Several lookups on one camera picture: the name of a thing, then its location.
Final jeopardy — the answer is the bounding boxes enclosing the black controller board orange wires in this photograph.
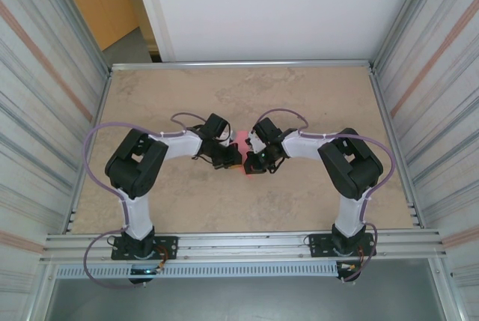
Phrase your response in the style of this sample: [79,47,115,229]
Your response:
[335,260,363,284]

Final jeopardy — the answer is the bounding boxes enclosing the orange wooden door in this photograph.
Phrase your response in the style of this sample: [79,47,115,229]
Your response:
[52,0,141,52]

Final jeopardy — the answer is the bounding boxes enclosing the black controller board green light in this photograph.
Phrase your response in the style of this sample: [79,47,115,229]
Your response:
[129,265,165,285]

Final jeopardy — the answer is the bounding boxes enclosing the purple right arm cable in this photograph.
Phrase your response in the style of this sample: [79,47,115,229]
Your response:
[253,108,397,284]

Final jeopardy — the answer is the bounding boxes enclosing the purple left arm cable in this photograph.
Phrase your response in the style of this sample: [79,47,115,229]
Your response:
[82,112,205,290]

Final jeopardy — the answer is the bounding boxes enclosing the translucent corrugated enclosure panel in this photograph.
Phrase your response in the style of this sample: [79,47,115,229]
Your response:
[0,0,112,299]
[373,0,479,299]

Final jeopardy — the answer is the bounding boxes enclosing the wide aluminium mounting rail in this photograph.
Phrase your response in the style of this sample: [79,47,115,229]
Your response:
[43,229,448,263]

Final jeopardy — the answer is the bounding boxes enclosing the narrow aluminium table edge rail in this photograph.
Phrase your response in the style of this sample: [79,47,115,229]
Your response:
[368,69,424,229]
[111,59,375,73]
[66,70,113,233]

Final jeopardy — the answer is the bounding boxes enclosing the grey slotted cable duct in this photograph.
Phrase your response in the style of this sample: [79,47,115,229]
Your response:
[55,260,340,279]

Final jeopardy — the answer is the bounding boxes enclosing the pink cloth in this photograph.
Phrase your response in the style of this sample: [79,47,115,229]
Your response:
[234,129,260,177]

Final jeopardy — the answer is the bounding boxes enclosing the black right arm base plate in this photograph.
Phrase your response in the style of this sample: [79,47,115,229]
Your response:
[307,233,375,258]

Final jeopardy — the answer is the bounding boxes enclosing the white door frame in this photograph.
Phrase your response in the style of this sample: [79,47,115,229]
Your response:
[129,0,177,63]

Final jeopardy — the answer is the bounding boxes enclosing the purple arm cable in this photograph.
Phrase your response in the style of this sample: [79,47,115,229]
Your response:
[253,108,397,284]
[82,112,205,290]

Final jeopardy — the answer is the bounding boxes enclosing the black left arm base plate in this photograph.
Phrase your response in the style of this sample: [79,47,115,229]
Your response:
[111,236,179,261]

